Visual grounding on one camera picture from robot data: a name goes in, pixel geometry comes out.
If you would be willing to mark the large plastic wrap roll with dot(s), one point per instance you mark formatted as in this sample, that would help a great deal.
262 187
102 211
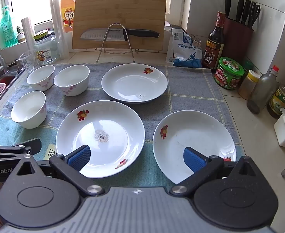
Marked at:
58 29

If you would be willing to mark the yellow cooking oil jug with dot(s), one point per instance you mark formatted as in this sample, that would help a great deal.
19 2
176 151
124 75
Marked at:
68 7

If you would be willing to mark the binder clip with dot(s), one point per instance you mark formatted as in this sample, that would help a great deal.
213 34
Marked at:
194 40
198 44

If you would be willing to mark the white bowl with pink flowers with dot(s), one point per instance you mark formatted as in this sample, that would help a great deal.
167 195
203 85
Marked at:
28 109
40 76
70 77

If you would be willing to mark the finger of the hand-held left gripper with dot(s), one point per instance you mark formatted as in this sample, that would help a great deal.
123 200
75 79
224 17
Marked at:
11 151

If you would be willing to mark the clear bottle with red cap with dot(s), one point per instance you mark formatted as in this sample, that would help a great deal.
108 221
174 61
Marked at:
261 92

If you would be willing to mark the green dish soap bottle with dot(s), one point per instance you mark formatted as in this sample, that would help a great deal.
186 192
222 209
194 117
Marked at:
7 29

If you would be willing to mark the small potted plant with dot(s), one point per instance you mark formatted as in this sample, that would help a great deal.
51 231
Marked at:
20 35

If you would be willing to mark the bamboo cutting board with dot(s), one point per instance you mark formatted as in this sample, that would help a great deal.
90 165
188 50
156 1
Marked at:
120 9

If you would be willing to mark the dark red knife block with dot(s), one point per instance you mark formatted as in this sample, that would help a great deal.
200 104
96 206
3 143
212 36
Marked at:
238 41

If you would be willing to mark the oil bottle with green label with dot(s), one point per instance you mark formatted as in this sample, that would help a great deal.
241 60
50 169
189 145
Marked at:
281 97

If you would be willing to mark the dark vinegar bottle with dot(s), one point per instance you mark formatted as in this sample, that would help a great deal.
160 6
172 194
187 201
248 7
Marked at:
215 51

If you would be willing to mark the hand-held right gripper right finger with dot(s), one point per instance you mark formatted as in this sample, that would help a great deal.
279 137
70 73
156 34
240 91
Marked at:
193 160

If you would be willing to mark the small plastic wrap roll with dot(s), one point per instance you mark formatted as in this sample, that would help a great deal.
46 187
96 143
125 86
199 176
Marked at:
29 36

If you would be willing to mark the green-lidded sauce jar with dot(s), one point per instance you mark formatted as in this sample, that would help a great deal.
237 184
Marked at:
229 74

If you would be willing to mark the glass jar with dark lid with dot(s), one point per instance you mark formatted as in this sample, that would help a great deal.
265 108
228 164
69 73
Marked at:
46 48

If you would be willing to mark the blue and white salt bag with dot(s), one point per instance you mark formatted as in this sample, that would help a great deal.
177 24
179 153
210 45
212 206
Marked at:
184 51

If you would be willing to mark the grey and teal checked cloth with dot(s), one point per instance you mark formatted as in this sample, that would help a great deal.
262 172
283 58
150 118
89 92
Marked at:
193 89

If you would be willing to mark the clear drinking glass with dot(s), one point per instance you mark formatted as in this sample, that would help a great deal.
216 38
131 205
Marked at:
29 62

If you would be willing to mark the white plate with fruit print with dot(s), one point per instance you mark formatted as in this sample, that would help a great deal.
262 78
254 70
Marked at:
132 82
193 131
113 121

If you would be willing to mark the yellow-lidded spice jar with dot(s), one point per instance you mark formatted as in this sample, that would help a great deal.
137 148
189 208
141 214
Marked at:
248 87

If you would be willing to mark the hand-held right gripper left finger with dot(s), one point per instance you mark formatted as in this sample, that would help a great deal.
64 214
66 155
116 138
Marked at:
80 157

